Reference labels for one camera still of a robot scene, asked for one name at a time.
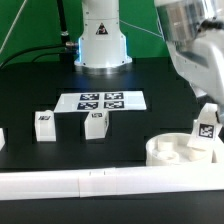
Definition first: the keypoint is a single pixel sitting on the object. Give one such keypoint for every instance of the black vertical post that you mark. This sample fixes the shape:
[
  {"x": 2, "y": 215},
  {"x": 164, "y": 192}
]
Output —
[{"x": 67, "y": 57}]

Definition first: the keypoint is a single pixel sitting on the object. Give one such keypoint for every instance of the white front wall bar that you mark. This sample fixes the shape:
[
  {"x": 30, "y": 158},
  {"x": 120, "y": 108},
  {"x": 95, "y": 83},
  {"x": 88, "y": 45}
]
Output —
[{"x": 110, "y": 182}]

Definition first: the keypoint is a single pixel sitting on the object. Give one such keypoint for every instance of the white marker base plate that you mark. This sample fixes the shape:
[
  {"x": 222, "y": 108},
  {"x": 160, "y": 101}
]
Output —
[{"x": 113, "y": 101}]

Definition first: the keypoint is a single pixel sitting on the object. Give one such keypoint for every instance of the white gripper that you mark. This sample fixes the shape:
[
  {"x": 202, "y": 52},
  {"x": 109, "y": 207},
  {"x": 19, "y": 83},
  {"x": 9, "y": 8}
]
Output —
[{"x": 201, "y": 63}]

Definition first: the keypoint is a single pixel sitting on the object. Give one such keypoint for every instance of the white left wall piece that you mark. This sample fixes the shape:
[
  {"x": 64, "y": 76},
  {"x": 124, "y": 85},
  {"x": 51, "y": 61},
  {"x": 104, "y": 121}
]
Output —
[{"x": 2, "y": 139}]

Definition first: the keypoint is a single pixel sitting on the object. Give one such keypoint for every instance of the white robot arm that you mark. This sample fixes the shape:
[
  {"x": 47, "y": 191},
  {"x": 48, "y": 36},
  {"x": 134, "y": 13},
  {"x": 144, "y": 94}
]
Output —
[{"x": 192, "y": 29}]

